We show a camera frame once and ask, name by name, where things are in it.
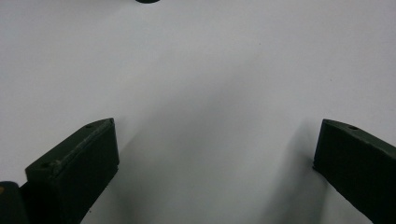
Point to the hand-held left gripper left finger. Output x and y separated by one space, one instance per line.
74 168

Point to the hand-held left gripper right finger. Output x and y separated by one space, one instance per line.
358 168

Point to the black sandal with green trim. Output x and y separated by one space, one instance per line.
147 1

